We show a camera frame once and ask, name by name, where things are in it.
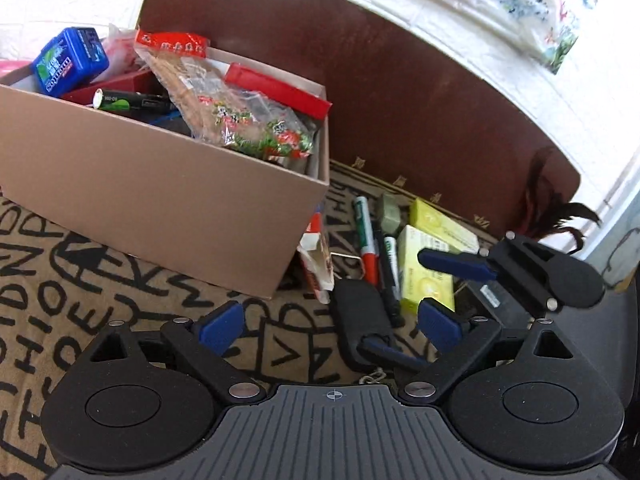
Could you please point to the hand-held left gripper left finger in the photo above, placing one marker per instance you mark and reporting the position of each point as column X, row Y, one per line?
column 220, row 325

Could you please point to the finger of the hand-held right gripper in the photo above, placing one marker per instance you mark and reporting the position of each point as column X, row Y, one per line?
column 455, row 264
column 395, row 352

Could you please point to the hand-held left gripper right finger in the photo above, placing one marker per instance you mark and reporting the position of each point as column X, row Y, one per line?
column 440, row 324

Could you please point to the black pouch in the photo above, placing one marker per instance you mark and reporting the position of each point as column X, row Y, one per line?
column 357, row 310

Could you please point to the tan cardboard box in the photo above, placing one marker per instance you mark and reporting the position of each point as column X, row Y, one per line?
column 150, row 195

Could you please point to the biscuit packet with red header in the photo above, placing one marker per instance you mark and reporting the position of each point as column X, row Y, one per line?
column 200, row 95

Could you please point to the blue plastic container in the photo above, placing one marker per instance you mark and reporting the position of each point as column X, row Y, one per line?
column 70, row 62

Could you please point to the yellow-green medicine box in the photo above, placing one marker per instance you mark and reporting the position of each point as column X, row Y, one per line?
column 440, row 222
column 427, row 292

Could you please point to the black marker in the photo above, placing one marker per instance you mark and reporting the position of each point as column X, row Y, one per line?
column 390, row 270

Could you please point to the dark feather shuttlecock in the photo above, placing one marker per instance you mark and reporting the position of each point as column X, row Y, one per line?
column 545, row 195

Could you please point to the green and red marker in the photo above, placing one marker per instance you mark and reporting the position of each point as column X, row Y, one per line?
column 365, row 230

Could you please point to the red and white carton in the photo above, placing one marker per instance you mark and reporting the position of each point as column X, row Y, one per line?
column 315, row 265

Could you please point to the printed letter blanket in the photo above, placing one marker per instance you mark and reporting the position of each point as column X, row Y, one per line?
column 75, row 280

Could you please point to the brown wooden headboard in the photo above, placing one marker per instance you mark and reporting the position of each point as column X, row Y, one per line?
column 400, row 110

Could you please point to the black cylinder with green label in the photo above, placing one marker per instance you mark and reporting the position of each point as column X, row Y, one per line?
column 130, row 102

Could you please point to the dark red box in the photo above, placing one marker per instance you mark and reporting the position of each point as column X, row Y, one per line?
column 120, row 82

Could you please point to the floral plastic bag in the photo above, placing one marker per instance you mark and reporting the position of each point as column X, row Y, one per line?
column 525, row 0

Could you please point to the pink plastic packet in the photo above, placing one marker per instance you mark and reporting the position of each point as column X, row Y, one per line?
column 120, row 50

